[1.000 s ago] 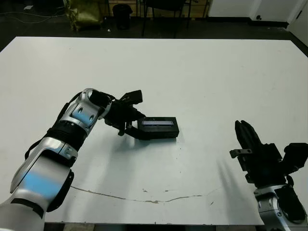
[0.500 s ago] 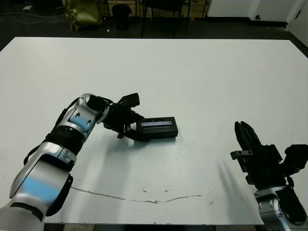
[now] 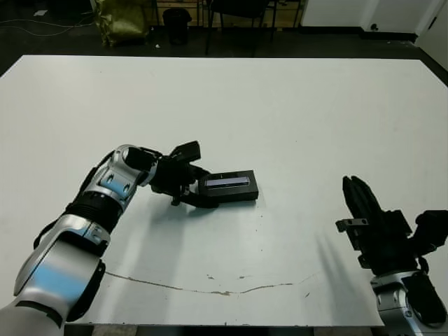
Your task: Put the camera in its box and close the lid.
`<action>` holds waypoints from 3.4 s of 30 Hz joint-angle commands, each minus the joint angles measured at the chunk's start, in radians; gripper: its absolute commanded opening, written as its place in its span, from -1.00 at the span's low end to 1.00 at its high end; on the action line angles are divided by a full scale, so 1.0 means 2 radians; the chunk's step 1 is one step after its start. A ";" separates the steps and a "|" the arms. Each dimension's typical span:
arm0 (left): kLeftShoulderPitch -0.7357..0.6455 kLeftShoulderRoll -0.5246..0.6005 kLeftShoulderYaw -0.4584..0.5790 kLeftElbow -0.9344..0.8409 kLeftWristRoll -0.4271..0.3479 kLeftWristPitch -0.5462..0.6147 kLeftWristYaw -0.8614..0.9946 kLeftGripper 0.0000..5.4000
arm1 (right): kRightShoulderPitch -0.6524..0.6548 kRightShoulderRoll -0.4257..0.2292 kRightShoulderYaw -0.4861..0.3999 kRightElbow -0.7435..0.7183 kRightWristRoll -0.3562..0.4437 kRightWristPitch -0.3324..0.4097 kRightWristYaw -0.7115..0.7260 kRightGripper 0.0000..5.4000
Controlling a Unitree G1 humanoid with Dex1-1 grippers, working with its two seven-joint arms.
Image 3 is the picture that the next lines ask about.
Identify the pale floor cable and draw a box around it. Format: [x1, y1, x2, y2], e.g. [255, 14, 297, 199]
[0, 17, 97, 37]

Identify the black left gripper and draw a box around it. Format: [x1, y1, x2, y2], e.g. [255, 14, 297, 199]
[150, 154, 220, 210]

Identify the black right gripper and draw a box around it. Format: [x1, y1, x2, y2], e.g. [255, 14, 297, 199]
[335, 174, 423, 278]

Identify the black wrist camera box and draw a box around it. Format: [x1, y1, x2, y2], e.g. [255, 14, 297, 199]
[414, 209, 448, 256]
[169, 140, 203, 165]

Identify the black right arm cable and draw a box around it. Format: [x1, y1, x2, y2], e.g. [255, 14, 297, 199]
[415, 254, 431, 276]

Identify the black waste bin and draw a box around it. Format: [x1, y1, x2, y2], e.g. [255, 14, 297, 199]
[162, 8, 193, 46]

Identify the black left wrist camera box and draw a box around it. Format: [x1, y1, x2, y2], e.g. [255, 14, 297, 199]
[169, 140, 203, 165]

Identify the black mesh office chair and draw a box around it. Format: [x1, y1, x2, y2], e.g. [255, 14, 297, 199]
[204, 0, 278, 57]

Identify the yellow plastic bag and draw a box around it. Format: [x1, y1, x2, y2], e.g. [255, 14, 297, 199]
[93, 0, 151, 49]

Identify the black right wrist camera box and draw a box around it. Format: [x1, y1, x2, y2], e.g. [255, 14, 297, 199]
[414, 209, 448, 256]

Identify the black printed box lid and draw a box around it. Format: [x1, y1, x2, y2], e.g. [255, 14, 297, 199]
[197, 169, 261, 204]

